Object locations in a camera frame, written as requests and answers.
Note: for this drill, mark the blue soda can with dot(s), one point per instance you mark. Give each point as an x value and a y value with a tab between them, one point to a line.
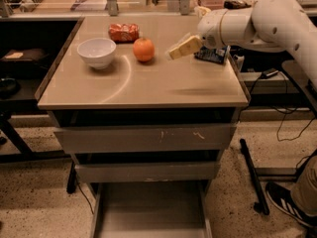
213	55

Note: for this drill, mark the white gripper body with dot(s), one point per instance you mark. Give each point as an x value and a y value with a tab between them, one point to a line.
209	28

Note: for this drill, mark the black white sneaker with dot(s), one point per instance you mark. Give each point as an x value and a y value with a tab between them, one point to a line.
280	197

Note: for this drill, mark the khaki trouser leg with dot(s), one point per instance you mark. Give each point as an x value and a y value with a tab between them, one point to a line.
304	193

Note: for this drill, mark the grey top drawer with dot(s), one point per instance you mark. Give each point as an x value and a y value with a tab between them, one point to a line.
129	139

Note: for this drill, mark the open grey bottom drawer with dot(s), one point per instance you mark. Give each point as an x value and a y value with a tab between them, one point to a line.
167	209

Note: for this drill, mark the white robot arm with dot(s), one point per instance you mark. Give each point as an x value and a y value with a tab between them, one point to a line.
269	26

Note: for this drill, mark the grey drawer cabinet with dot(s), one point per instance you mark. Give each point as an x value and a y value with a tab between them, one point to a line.
131	93

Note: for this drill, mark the grey middle drawer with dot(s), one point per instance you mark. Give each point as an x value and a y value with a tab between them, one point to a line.
147	171

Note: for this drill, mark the black power adapter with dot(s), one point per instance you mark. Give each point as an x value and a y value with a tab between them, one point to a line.
269	73

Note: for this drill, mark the orange chip bag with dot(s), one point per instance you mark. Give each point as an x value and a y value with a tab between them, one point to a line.
123	33

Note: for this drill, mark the orange fruit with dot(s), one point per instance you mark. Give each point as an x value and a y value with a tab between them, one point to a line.
143	49

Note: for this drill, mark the white bowl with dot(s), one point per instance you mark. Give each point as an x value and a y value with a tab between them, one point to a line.
98	52

